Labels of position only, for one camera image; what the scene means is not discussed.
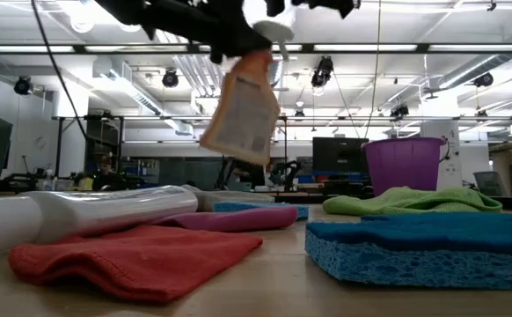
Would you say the orange spray bottle white trigger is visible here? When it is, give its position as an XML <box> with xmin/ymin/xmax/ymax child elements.
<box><xmin>198</xmin><ymin>0</ymin><xmax>299</xmax><ymax>167</ymax></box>

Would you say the light blue sponge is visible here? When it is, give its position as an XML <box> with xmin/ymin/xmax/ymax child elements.
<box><xmin>214</xmin><ymin>201</ymin><xmax>310</xmax><ymax>221</ymax></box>

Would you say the red cloth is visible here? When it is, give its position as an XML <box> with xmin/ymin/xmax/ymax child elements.
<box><xmin>7</xmin><ymin>224</ymin><xmax>265</xmax><ymax>305</ymax></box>

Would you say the black ceiling camera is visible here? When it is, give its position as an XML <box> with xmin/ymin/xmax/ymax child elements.
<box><xmin>389</xmin><ymin>103</ymin><xmax>411</xmax><ymax>121</ymax></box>
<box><xmin>311</xmin><ymin>55</ymin><xmax>335</xmax><ymax>89</ymax></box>
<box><xmin>161</xmin><ymin>69</ymin><xmax>180</xmax><ymax>89</ymax></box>
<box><xmin>12</xmin><ymin>75</ymin><xmax>33</xmax><ymax>96</ymax></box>
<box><xmin>472</xmin><ymin>71</ymin><xmax>495</xmax><ymax>89</ymax></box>

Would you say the long black cable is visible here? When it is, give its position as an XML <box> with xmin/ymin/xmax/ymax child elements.
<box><xmin>30</xmin><ymin>0</ymin><xmax>88</xmax><ymax>138</ymax></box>

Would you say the person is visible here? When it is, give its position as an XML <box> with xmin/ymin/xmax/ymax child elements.
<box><xmin>91</xmin><ymin>152</ymin><xmax>128</xmax><ymax>193</ymax></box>

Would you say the green microfibre cloth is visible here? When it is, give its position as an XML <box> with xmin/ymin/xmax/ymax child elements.
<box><xmin>321</xmin><ymin>185</ymin><xmax>504</xmax><ymax>217</ymax></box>

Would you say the magenta cloth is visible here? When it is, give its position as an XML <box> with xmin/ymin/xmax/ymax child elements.
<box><xmin>152</xmin><ymin>206</ymin><xmax>300</xmax><ymax>233</ymax></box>

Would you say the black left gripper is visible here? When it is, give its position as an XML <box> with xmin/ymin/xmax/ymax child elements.
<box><xmin>141</xmin><ymin>0</ymin><xmax>275</xmax><ymax>64</ymax></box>

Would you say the black background monitor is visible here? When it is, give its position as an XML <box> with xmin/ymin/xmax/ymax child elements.
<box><xmin>311</xmin><ymin>136</ymin><xmax>369</xmax><ymax>176</ymax></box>

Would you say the dark blue scrub sponge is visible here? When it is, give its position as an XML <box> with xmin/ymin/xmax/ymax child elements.
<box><xmin>360</xmin><ymin>211</ymin><xmax>512</xmax><ymax>224</ymax></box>
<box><xmin>304</xmin><ymin>218</ymin><xmax>512</xmax><ymax>291</ymax></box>

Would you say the black overhead beam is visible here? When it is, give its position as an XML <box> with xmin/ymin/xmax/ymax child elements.
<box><xmin>0</xmin><ymin>42</ymin><xmax>512</xmax><ymax>55</ymax></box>

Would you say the white plastic restorer bottle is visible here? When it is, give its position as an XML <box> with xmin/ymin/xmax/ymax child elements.
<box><xmin>0</xmin><ymin>184</ymin><xmax>200</xmax><ymax>257</ymax></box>

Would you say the thin hanging cable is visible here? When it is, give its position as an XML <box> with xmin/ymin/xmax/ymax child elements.
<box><xmin>363</xmin><ymin>0</ymin><xmax>383</xmax><ymax>129</ymax></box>

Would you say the white square pillar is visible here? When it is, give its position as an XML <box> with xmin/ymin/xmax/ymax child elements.
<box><xmin>421</xmin><ymin>121</ymin><xmax>464</xmax><ymax>191</ymax></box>

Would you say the grey cloth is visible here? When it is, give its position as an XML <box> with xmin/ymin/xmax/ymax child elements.
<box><xmin>180</xmin><ymin>183</ymin><xmax>275</xmax><ymax>213</ymax></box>

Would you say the purple plastic bucket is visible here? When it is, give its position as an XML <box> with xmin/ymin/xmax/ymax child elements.
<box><xmin>361</xmin><ymin>136</ymin><xmax>452</xmax><ymax>198</ymax></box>

